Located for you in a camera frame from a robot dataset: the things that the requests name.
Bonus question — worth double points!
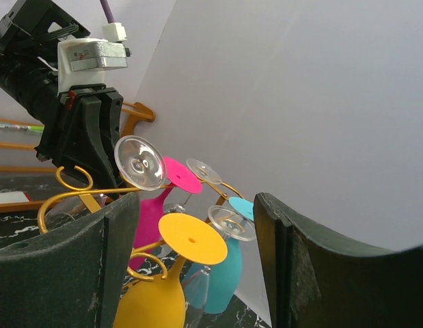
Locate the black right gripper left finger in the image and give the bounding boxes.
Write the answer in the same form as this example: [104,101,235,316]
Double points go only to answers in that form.
[0,191,141,328]

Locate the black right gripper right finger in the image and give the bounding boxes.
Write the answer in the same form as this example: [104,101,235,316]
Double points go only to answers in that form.
[254,193,423,327]

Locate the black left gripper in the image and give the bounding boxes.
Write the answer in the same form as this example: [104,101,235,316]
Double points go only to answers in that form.
[35,87,124,189]

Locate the clear wine glass front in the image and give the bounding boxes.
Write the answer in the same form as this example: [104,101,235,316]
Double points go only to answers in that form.
[37,135,167,234]

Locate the orange plastic wine glass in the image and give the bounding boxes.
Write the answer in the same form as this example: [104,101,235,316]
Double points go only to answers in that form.
[113,213,217,328]

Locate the clear flute glass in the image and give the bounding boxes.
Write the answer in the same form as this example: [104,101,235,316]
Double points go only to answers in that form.
[183,204,257,328]

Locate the magenta plastic wine glass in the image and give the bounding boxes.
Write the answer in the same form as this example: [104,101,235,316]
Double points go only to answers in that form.
[128,156,203,271]

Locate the blue plastic wine glass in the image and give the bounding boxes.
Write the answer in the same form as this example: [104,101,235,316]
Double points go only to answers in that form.
[182,196,256,315]

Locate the grey clear wine glass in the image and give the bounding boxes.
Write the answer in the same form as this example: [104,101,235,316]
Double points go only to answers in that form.
[163,158,223,214]

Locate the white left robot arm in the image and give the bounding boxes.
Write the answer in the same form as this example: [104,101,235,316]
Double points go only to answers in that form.
[0,1,125,189]

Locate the wooden stepped shelf rack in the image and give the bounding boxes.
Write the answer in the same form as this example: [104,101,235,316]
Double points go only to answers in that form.
[0,101,156,215]

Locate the green cap marker pen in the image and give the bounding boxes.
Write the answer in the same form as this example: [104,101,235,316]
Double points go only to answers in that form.
[0,123,44,133]

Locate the red white small block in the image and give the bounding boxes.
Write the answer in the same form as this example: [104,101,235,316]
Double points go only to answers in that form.
[0,191,31,204]

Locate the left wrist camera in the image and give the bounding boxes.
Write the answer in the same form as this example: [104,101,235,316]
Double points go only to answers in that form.
[57,23,128,94]

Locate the gold wire glass rack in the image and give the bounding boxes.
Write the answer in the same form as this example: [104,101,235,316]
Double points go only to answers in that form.
[38,165,246,291]

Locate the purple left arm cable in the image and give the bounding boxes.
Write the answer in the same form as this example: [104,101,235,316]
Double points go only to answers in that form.
[98,0,115,25]

